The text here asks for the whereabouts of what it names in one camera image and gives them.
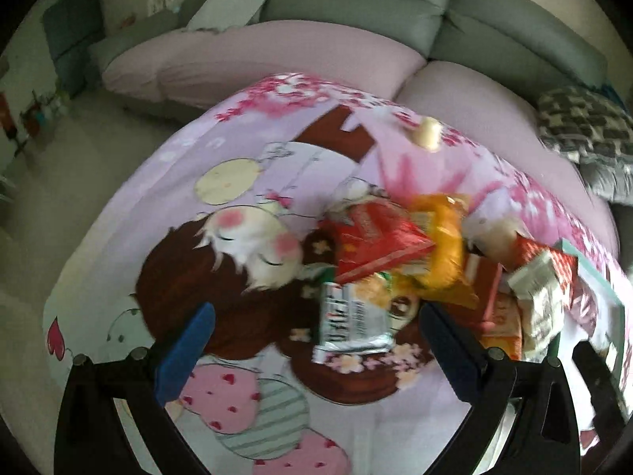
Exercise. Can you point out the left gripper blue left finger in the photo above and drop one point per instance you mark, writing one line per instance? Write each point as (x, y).
(178, 357)

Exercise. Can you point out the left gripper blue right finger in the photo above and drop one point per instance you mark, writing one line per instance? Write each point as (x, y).
(458, 354)

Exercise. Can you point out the orange bread packet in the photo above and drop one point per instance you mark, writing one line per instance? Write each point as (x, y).
(439, 276)

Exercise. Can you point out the small red box snack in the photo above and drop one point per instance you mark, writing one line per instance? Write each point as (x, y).
(481, 281)

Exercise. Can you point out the white printed snack packet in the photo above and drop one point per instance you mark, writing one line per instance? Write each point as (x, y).
(540, 300)

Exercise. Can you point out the green white cracker packet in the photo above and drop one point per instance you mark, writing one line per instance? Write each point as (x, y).
(361, 317)

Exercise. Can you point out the round white bun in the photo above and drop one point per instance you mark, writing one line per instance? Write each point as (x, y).
(495, 238)

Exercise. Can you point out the red nice kiss packet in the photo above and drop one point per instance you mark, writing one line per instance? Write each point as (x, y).
(373, 235)

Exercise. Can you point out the small cream jelly cup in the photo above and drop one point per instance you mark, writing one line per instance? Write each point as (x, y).
(428, 134)

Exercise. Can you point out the orange cream cracker packet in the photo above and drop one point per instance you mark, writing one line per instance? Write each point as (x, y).
(506, 332)

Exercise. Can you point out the large red patterned snack pack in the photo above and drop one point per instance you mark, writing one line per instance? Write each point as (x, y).
(565, 265)

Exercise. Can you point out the teal shallow cardboard tray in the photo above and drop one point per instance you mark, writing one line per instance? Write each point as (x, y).
(609, 329)

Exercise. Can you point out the pink cartoon printed blanket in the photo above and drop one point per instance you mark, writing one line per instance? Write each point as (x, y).
(228, 211)

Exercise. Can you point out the grey cushion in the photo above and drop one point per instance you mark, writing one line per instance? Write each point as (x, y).
(612, 183)

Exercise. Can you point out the black white patterned pillow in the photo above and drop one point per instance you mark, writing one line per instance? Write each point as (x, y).
(585, 127)

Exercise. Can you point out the pale pillow on sofa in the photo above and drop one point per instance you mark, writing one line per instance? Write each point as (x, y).
(222, 15)

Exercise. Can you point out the grey sofa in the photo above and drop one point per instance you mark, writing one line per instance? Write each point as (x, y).
(515, 42)

